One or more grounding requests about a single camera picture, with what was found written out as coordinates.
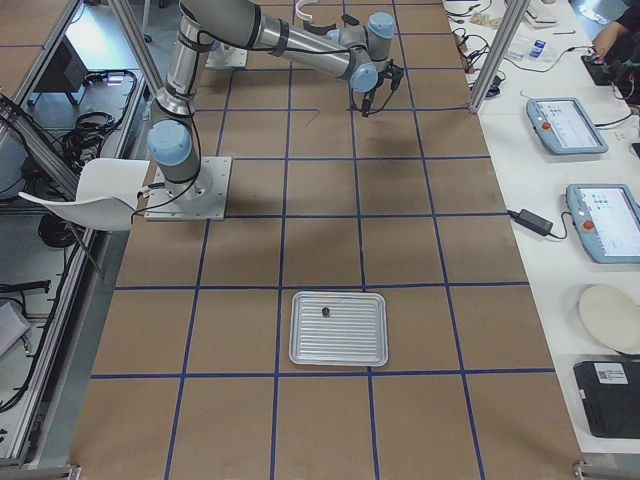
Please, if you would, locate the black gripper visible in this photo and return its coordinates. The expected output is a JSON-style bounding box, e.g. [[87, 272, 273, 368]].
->
[[361, 60, 403, 117]]

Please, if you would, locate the ribbed silver metal tray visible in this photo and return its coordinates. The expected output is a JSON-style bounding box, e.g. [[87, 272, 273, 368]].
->
[[289, 291, 389, 367]]

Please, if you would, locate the small blue white box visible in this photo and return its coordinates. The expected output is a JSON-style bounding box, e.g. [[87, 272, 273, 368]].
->
[[529, 40, 546, 58]]

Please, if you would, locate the black power adapter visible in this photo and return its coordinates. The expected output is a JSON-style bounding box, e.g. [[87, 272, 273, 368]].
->
[[518, 209, 553, 236]]

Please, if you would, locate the far teach pendant tablet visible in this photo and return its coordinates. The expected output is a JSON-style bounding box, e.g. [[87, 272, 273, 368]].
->
[[526, 97, 609, 155]]

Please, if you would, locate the teach pendant tablet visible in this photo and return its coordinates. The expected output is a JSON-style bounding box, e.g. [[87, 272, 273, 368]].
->
[[565, 184, 639, 264], [526, 97, 609, 155]]

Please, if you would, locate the person in black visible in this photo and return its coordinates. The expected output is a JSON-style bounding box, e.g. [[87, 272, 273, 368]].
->
[[593, 2, 639, 64]]

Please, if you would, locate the near teach pendant tablet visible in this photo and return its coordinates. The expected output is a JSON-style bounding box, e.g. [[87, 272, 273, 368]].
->
[[565, 184, 639, 264]]

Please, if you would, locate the white plastic chair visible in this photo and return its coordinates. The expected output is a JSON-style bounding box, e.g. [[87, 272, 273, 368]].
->
[[19, 158, 149, 231]]

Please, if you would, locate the black monitor on left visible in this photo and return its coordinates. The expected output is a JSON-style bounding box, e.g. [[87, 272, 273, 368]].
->
[[34, 36, 89, 106]]

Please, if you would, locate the cream round plate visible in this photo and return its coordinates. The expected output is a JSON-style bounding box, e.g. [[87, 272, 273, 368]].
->
[[578, 285, 639, 355]]

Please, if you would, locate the black flat box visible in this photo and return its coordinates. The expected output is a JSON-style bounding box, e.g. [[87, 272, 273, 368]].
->
[[573, 361, 639, 439]]

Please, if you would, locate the aluminium frame post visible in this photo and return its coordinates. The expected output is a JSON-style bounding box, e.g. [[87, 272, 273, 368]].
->
[[468, 0, 529, 114]]

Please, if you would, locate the black cable bundle left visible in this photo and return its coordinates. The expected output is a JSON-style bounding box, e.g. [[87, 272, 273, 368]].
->
[[59, 112, 121, 166]]

